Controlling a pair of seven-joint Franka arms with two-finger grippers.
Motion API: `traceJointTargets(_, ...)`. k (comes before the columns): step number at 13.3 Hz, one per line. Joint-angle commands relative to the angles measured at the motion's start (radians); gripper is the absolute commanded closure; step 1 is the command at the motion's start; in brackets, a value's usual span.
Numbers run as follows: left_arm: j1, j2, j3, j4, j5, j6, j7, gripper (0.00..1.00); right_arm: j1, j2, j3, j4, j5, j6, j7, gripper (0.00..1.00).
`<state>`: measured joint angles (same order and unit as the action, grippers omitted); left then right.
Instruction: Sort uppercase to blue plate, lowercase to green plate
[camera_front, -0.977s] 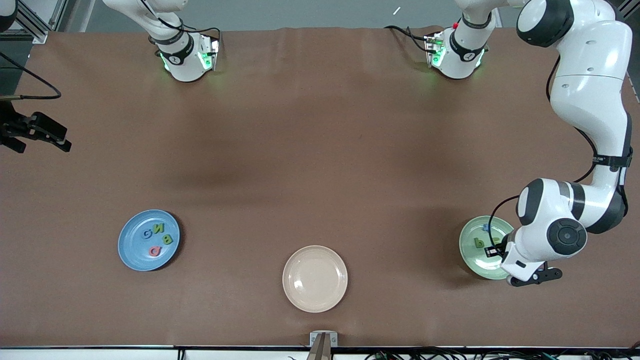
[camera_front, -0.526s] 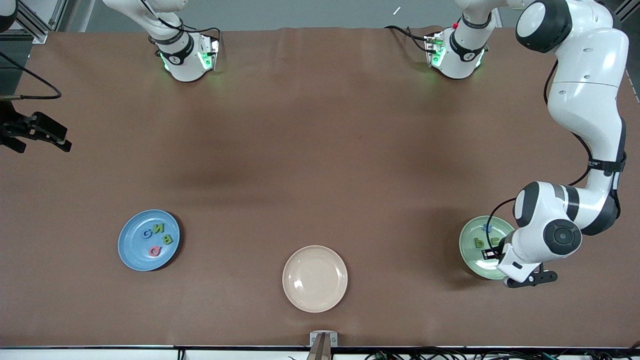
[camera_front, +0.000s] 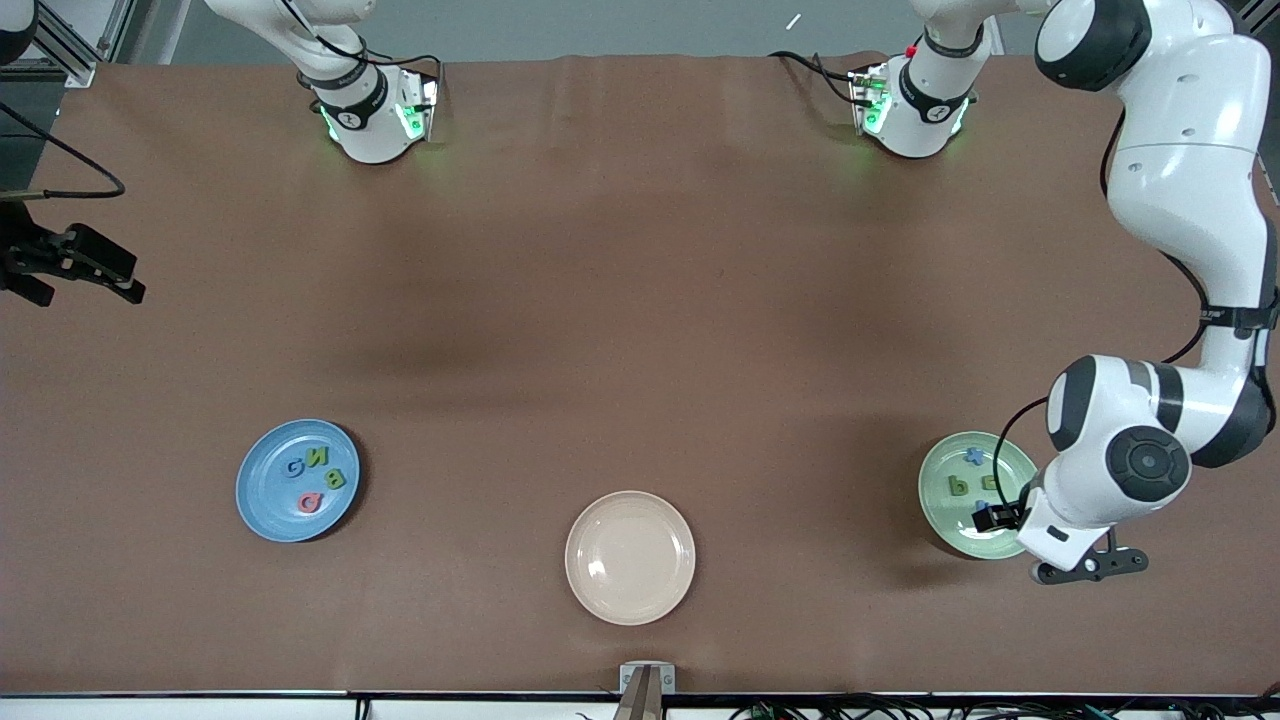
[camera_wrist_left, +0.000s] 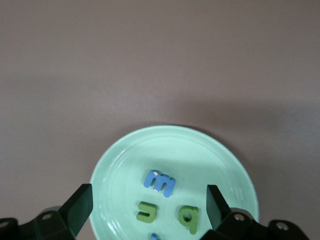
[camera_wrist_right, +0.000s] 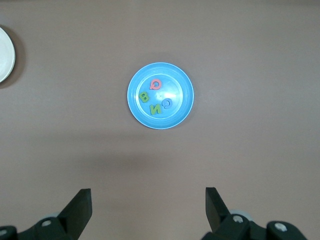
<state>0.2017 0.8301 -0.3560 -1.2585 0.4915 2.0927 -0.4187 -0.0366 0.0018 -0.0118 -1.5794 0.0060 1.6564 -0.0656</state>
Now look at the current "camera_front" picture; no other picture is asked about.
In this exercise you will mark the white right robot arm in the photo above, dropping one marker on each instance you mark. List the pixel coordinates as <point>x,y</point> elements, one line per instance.
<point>370,125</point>

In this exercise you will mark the green uppercase letter B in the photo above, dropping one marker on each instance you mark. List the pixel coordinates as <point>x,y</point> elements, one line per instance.
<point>335,478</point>

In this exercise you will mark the aluminium frame profile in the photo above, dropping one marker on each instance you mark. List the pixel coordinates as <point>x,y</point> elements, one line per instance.
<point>80,72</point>

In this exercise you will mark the small blue letter t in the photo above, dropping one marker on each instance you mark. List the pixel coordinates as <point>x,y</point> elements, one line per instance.
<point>975,457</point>

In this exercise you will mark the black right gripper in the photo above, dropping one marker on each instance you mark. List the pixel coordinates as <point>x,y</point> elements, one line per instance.
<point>22,254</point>

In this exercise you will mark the blue plate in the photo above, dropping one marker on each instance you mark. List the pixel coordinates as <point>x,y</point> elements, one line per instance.
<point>265,510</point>

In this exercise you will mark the brown table mat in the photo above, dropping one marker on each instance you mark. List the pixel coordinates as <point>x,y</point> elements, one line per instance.
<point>640,200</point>

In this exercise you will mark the blue uppercase letter G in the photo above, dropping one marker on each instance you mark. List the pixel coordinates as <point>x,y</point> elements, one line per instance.
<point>287,467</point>

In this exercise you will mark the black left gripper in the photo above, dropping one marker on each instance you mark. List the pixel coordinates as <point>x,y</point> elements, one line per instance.
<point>1004,515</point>

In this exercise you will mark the green lowercase letter b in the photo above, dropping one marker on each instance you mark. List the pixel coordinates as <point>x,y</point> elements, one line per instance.
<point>951,486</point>

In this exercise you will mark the green uppercase letter N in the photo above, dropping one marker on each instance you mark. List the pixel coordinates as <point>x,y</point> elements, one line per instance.
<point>318,458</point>

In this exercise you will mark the grey metal bracket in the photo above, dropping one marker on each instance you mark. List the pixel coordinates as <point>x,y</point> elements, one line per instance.
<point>648,685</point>

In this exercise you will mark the red uppercase letter Q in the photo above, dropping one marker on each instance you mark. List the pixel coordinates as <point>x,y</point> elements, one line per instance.
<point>310,510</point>

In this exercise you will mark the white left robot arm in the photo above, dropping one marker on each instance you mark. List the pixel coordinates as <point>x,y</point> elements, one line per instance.
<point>1190,150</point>

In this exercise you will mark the pale beige plate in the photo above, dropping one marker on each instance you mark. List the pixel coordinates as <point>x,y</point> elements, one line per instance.
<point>630,560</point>

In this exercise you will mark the green plate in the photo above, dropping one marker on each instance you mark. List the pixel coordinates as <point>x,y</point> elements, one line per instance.
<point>950,530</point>

